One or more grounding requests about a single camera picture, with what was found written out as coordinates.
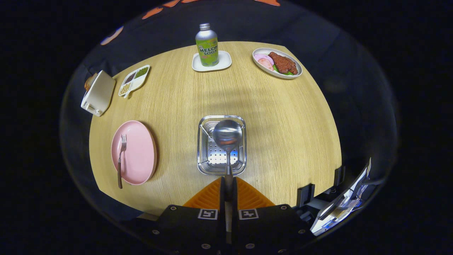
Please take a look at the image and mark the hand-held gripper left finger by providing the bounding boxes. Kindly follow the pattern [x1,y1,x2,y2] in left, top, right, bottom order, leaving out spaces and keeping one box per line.
[141,176,227,254]

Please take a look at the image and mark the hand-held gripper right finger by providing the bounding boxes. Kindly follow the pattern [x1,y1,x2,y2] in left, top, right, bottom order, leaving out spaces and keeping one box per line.
[232,176,316,254]

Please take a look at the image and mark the metal fork with brown handle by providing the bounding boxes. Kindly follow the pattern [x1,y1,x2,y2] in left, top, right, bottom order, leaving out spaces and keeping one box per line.
[117,134,127,189]

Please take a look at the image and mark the metal spoon with brown handle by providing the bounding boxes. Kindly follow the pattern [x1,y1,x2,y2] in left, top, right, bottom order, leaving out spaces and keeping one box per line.
[213,119,243,245]

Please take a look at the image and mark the square metal drainer basket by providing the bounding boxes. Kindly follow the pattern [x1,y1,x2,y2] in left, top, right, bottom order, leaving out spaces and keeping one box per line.
[197,115,247,176]

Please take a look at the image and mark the pink plate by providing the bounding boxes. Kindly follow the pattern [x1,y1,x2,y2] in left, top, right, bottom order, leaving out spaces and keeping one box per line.
[111,120,157,186]

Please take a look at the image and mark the white divided bean dish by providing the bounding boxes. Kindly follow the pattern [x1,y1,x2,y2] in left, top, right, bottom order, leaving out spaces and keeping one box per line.
[118,64,150,98]

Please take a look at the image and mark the white oval plate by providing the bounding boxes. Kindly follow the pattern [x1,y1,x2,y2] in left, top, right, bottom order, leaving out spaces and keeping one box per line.
[252,48,303,79]

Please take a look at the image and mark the green lettuce leaf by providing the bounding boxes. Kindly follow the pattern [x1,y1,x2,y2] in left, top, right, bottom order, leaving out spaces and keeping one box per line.
[273,64,294,76]

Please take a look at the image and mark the white toaster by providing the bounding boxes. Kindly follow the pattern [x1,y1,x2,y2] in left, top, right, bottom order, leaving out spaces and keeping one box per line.
[81,70,116,117]

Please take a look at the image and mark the brown meat steak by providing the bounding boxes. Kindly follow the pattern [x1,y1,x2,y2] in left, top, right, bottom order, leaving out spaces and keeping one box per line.
[268,52,298,75]

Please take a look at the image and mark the white square coaster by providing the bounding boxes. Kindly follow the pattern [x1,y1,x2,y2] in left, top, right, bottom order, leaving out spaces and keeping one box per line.
[192,51,232,72]

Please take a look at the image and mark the pink ham slices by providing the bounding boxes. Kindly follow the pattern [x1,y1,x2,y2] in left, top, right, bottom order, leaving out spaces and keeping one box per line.
[254,53,275,71]

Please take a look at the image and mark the toasted bread slice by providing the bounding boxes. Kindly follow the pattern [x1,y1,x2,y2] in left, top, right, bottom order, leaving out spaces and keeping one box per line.
[84,73,98,92]

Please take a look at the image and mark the green soda bottle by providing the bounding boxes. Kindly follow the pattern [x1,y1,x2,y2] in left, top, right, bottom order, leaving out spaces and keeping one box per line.
[195,23,219,67]

